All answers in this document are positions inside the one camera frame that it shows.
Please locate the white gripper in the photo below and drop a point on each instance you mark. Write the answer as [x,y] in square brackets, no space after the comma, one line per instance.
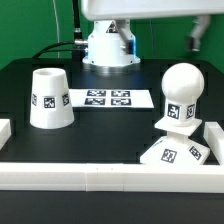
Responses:
[141,9]

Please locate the white lamp bulb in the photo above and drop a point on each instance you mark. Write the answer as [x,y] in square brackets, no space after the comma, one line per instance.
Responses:
[182,85]

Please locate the white lamp base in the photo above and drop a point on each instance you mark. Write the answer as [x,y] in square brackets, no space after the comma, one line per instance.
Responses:
[175,148]

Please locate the white lamp shade cone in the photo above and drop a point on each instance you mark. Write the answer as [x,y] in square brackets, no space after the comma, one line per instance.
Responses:
[51,106]

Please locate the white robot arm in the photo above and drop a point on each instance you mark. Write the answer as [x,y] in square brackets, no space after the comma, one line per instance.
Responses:
[112,46]

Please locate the white marker tag sheet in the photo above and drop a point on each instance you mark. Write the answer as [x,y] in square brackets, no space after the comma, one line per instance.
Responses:
[107,98]

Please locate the white front border bar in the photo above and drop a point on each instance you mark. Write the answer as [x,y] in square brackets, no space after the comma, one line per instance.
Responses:
[111,177]

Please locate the white left border bar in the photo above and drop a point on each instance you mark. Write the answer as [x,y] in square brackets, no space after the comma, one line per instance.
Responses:
[5,131]

